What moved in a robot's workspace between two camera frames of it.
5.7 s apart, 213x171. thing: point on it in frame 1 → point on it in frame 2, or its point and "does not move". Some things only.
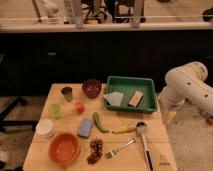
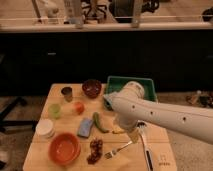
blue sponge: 85,127 does not move
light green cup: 54,110 does not move
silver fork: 114,151 does not move
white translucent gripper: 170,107 → 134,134
